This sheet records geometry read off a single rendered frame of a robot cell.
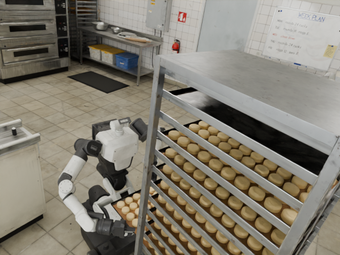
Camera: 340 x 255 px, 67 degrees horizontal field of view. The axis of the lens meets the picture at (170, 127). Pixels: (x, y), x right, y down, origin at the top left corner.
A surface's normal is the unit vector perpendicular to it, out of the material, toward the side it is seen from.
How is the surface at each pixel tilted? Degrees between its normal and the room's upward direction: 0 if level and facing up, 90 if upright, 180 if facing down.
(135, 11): 90
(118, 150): 91
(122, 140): 46
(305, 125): 90
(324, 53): 89
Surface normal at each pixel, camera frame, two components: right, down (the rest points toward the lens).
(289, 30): -0.53, 0.35
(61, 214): 0.14, -0.87
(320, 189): -0.75, 0.23
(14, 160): 0.78, 0.40
